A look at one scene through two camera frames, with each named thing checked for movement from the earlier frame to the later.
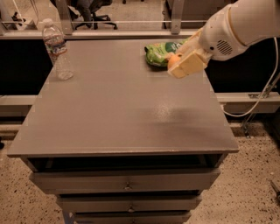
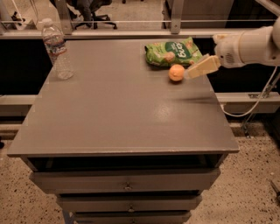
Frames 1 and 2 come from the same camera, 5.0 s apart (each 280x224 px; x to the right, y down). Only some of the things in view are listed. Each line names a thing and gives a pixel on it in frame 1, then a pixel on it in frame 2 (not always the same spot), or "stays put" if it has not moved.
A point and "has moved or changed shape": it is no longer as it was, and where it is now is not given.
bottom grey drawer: x=132 y=217 stays put
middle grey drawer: x=168 y=203 stays put
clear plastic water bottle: x=55 y=43 stays put
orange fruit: x=172 y=59 has moved or changed shape
